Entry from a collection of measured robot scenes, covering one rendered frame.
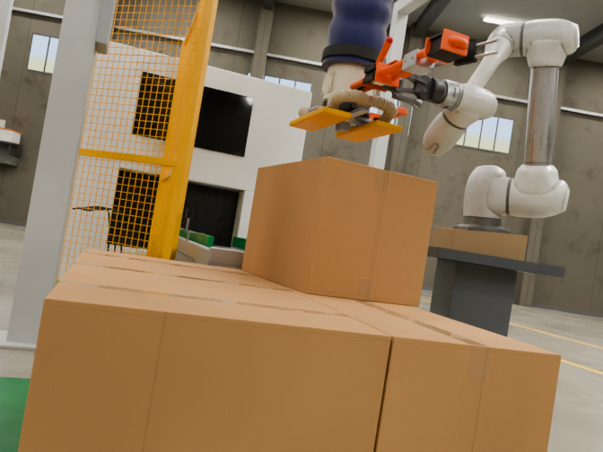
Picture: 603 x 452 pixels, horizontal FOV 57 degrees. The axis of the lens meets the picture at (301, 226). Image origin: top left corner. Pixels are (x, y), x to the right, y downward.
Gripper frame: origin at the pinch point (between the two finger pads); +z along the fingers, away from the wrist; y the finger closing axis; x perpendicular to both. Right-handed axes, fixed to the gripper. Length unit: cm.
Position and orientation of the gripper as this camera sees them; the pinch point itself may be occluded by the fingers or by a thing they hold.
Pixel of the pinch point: (384, 76)
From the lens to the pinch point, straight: 179.6
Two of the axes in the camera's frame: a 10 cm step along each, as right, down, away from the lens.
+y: -1.6, 9.9, -0.3
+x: -3.4, -0.3, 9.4
